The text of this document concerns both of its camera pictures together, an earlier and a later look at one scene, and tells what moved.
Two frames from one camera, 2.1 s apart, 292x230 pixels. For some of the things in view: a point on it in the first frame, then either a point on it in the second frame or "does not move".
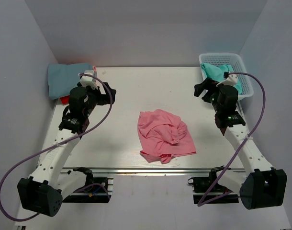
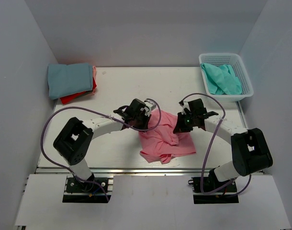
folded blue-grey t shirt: [63, 78] does not move
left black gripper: [104, 95] to [140, 120]
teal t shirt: [216, 73] does not move
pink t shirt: [162, 135] does not move
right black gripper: [207, 89] to [182, 125]
